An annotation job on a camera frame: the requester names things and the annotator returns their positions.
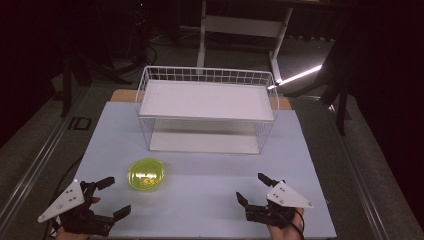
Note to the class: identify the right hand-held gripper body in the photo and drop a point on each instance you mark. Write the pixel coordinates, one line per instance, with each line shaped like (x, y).
(288, 198)

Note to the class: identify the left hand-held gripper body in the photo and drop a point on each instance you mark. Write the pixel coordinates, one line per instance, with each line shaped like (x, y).
(63, 200)

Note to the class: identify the yellow-green translucent bowl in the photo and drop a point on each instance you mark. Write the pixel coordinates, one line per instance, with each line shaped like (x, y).
(146, 175)

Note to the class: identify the person's right hand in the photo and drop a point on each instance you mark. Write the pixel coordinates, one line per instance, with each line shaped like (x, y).
(286, 235)

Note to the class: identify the person's left hand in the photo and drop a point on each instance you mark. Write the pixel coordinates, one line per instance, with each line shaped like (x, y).
(71, 237)

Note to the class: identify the light blue table mat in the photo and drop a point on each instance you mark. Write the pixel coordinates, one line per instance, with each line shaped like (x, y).
(206, 200)

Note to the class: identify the black metal stand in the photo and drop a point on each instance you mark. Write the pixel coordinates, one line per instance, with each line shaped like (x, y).
(66, 93)
(341, 113)

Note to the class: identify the metal floor rail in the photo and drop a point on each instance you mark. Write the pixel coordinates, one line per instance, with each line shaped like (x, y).
(360, 186)
(33, 166)

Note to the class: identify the white metal desk frame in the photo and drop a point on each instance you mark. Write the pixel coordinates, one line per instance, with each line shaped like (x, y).
(240, 26)

